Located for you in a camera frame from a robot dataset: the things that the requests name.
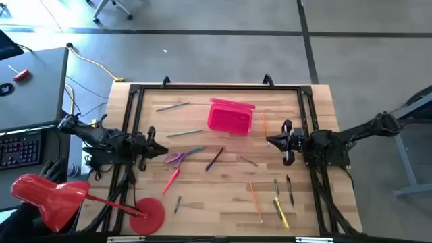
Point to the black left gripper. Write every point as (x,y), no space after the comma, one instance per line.
(140,145)

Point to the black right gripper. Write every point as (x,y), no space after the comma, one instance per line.
(297,140)

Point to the orange pencil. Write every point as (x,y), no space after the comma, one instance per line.
(265,126)
(256,202)

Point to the light green pencil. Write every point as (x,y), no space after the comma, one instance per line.
(185,133)

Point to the pink pen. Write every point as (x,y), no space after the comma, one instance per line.
(171,181)

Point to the grey green pen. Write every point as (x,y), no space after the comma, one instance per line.
(276,187)

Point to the black pen with silver trim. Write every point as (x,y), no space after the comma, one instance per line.
(290,190)

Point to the pink plastic supply box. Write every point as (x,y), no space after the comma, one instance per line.
(229,119)

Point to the short dark green pen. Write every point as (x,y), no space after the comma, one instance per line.
(177,204)

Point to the yellow pen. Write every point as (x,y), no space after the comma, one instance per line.
(282,213)

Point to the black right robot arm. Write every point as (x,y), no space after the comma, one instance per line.
(337,138)

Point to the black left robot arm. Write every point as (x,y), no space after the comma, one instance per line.
(101,136)

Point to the dark slim pen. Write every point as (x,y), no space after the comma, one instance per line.
(276,208)

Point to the blue white round container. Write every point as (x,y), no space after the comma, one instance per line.
(72,170)

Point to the dark desk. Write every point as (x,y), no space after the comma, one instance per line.
(50,145)

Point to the person's hand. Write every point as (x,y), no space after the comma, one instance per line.
(52,170)

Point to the red desk lamp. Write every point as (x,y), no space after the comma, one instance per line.
(54,202)

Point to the grey desk top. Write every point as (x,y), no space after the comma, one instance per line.
(37,101)

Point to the black keyboard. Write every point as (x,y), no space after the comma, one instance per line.
(20,150)

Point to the office chair base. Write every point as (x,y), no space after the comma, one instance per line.
(100,10)

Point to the person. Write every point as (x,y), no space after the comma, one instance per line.
(17,229)

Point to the round black sticker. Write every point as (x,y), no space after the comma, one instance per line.
(6,89)

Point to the black monitor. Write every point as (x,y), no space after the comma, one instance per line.
(8,45)

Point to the black frame hook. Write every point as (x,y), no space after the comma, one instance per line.
(267,75)
(165,77)

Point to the black aluminium table frame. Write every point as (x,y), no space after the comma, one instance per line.
(219,87)

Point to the silver metal bracket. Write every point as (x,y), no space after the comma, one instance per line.
(125,239)
(314,240)

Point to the grey metal table frame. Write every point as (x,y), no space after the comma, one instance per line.
(415,190)

